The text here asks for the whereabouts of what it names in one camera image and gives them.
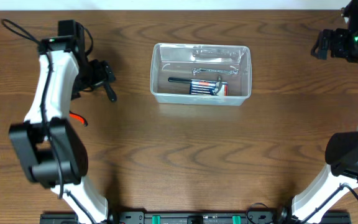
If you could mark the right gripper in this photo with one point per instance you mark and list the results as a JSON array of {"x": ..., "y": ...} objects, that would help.
[{"x": 340, "y": 36}]

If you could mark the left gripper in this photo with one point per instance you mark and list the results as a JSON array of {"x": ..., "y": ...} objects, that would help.
[{"x": 99, "y": 75}]

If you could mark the black yellow screwdriver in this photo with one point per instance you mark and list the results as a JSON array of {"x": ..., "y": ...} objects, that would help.
[{"x": 110, "y": 92}]

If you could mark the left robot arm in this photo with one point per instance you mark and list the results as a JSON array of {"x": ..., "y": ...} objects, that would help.
[{"x": 48, "y": 148}]

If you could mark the silver wrench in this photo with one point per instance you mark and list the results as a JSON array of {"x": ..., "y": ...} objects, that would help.
[{"x": 210, "y": 70}]

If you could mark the blue drill bit case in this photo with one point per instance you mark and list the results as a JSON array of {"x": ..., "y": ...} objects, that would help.
[{"x": 204, "y": 87}]

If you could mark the red black pliers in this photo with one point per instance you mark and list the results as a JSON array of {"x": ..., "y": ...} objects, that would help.
[{"x": 78, "y": 117}]

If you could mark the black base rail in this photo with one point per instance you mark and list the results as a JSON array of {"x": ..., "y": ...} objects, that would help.
[{"x": 253, "y": 216}]

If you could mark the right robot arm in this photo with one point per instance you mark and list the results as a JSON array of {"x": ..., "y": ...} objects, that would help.
[{"x": 340, "y": 172}]

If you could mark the clear plastic container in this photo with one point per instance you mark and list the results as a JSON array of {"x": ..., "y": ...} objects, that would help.
[{"x": 178, "y": 60}]

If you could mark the small claw hammer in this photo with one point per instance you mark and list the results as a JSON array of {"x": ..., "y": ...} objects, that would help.
[{"x": 186, "y": 81}]

